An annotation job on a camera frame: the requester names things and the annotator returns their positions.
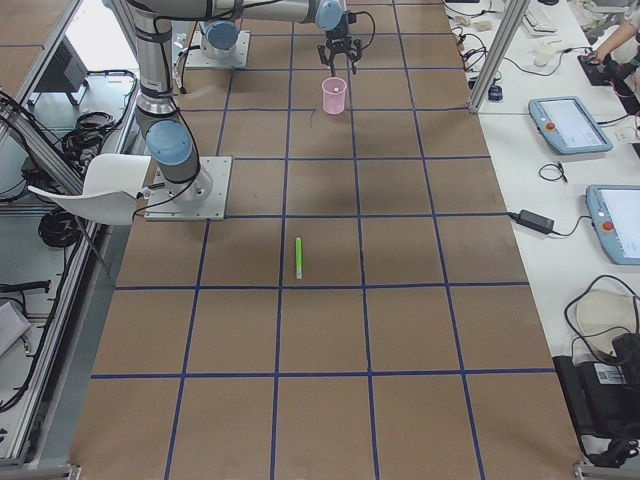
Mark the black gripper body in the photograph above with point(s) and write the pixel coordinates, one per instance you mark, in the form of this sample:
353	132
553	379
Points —
338	42

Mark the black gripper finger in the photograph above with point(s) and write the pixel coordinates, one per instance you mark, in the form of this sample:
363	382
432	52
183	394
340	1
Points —
326	56
354	53

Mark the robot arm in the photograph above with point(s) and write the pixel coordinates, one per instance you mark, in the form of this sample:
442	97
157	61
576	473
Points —
168	138

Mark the pink mesh cup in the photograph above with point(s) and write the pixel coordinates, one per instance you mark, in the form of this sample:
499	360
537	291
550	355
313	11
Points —
333	103

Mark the person's hand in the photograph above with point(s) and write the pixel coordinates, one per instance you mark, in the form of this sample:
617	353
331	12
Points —
602	51

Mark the green highlighter pen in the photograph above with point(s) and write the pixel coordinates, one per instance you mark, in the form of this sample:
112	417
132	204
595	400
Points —
298	258

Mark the upper teach pendant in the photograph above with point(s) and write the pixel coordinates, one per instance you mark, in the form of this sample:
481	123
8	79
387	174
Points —
567	126

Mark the teach pendant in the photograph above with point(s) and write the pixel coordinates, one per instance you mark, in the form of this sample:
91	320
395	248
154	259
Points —
567	126
614	210

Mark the white chair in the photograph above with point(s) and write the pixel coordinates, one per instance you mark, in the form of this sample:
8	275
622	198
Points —
111	185

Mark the black power brick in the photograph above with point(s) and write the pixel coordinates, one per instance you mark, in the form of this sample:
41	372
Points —
536	222

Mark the lower teach pendant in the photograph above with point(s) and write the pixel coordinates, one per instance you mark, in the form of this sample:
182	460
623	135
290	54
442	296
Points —
614	210

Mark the black device box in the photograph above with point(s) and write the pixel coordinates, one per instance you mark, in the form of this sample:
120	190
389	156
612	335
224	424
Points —
603	408

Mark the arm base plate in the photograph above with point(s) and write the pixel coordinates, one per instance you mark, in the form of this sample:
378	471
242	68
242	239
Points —
205	198
205	56

